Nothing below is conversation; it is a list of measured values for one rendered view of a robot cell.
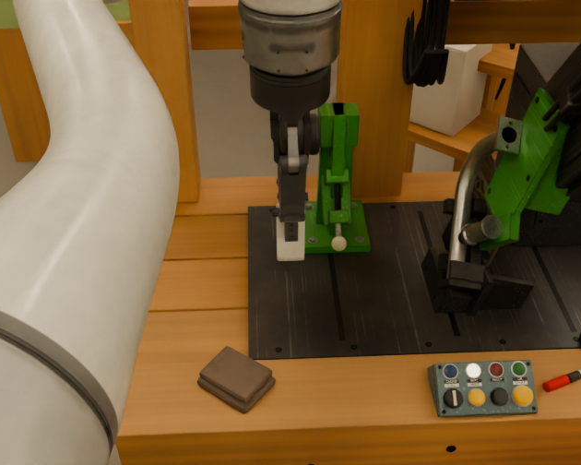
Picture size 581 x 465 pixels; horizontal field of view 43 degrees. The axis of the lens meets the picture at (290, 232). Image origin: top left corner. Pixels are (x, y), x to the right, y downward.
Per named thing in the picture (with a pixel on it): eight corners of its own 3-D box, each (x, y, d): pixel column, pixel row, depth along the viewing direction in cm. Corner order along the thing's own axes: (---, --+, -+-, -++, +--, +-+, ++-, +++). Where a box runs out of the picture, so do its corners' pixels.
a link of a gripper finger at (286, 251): (304, 206, 78) (304, 210, 77) (303, 256, 82) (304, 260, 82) (276, 207, 78) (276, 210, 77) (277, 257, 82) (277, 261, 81)
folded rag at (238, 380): (277, 383, 116) (277, 371, 114) (244, 416, 111) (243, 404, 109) (229, 354, 121) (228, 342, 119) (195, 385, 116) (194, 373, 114)
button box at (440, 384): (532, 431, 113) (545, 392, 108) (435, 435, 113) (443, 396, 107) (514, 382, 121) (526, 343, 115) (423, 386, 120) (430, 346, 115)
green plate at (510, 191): (547, 244, 120) (614, 135, 108) (500, 235, 118) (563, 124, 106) (526, 202, 129) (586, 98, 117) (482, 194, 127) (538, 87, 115)
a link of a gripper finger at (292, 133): (303, 100, 69) (307, 128, 65) (302, 149, 72) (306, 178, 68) (278, 101, 69) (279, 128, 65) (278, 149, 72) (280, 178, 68)
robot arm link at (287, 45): (237, 18, 60) (240, 85, 64) (348, 17, 60) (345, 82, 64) (237, -21, 67) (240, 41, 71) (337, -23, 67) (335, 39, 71)
